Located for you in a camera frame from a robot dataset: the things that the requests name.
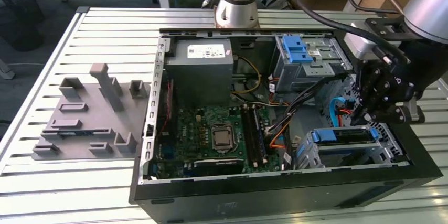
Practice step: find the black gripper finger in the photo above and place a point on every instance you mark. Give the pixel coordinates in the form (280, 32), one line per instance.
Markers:
(369, 82)
(388, 111)

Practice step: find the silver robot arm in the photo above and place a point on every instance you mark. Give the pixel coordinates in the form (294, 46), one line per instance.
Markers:
(237, 3)

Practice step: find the silver optical drive cage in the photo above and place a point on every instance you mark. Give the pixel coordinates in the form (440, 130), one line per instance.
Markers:
(314, 72)

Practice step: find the blue plastic drive latch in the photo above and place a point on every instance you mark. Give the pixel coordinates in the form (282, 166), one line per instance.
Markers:
(294, 51)

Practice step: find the dark RAM stick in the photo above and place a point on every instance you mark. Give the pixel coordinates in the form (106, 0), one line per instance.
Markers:
(249, 134)

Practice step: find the green motherboard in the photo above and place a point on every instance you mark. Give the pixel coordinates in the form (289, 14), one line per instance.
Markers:
(226, 115)

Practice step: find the black CPU socket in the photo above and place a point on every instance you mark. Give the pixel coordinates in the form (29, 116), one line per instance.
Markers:
(224, 125)

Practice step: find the silver CPU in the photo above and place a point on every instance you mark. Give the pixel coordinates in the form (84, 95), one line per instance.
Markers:
(221, 138)

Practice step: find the gray power supply unit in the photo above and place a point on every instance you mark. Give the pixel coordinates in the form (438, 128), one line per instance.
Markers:
(198, 82)

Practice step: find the black PC case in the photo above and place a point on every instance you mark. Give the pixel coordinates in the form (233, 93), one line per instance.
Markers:
(244, 195)

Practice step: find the black graphics card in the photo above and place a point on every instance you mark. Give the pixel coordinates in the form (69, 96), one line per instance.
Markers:
(216, 167)

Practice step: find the gray parts rack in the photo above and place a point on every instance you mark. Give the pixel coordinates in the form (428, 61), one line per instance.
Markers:
(104, 119)

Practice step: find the spare RAM stick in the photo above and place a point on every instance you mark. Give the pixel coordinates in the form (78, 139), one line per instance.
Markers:
(74, 133)

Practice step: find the white table leg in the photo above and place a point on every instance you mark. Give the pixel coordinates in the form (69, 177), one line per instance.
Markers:
(6, 72)

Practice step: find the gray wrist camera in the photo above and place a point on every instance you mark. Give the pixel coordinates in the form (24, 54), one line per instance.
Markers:
(364, 43)

